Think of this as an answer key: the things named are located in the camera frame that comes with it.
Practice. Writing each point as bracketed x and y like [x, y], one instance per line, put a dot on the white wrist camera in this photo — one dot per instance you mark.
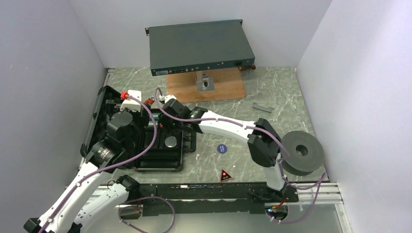
[129, 104]
[165, 98]

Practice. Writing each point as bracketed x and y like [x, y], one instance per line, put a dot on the red handled wrench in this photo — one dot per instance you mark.
[149, 101]

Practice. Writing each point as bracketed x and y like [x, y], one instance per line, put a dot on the green poker chip stack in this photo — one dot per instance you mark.
[156, 116]

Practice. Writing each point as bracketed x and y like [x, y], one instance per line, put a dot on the large grey spool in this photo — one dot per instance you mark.
[304, 155]

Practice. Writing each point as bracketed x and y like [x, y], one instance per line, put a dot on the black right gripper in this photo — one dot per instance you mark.
[165, 121]

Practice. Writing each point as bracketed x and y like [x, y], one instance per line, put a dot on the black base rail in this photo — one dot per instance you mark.
[199, 198]

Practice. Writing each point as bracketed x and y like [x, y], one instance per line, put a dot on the grey rack server unit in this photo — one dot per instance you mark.
[200, 46]

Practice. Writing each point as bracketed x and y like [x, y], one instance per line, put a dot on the black poker set case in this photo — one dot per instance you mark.
[156, 156]

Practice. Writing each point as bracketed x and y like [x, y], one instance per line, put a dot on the wooden board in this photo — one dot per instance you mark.
[228, 85]

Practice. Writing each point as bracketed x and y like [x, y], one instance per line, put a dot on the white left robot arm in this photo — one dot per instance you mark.
[70, 213]

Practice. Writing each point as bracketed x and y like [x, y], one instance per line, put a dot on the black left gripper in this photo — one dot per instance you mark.
[142, 120]

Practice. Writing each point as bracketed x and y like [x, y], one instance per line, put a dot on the blue small blind button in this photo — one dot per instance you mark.
[222, 149]

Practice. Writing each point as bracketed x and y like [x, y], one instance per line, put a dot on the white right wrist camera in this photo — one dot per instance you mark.
[165, 98]

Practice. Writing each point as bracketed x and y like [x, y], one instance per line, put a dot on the black triangular all-in button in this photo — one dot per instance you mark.
[225, 176]

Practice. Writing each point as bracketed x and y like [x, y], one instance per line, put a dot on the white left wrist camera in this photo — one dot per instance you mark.
[129, 104]

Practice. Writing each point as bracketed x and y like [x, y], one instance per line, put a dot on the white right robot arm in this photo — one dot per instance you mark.
[260, 137]

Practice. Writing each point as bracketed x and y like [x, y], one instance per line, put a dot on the metal stand bracket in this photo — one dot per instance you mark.
[204, 82]

